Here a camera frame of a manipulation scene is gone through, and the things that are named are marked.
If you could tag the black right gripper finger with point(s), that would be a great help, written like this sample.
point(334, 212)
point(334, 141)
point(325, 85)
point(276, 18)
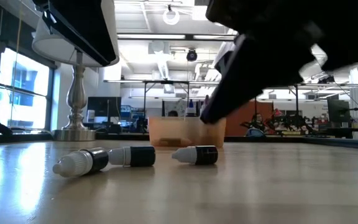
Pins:
point(259, 71)
point(225, 62)

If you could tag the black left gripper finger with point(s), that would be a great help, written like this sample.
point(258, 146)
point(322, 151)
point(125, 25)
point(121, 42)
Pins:
point(79, 28)

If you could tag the small dark food coloring bottle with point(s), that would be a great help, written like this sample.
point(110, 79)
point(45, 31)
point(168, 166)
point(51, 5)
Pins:
point(205, 155)

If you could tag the black background robot arm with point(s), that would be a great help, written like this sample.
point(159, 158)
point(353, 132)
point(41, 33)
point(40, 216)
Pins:
point(291, 124)

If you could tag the small blue food coloring bottle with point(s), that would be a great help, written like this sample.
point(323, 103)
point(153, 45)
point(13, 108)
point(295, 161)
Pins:
point(138, 156)

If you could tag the small red food coloring bottle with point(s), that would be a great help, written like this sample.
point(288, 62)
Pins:
point(76, 163)

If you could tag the ceiling light bar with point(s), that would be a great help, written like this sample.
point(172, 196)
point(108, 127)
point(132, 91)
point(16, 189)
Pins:
point(191, 37)

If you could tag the orange partition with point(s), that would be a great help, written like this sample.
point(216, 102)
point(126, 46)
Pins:
point(241, 124)

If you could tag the white shade table lamp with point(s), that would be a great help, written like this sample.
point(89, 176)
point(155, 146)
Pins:
point(76, 99)

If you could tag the orange plastic tray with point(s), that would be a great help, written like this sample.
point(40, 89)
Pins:
point(185, 130)

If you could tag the dark background monitor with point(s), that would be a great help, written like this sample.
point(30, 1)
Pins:
point(337, 112)
point(104, 107)

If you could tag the round black ceiling camera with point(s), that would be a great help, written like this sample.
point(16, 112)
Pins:
point(191, 56)

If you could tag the black background gantry frame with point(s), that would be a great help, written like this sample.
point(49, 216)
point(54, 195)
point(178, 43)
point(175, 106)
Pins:
point(166, 82)

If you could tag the blue window frame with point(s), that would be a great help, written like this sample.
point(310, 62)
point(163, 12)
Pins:
point(51, 102)

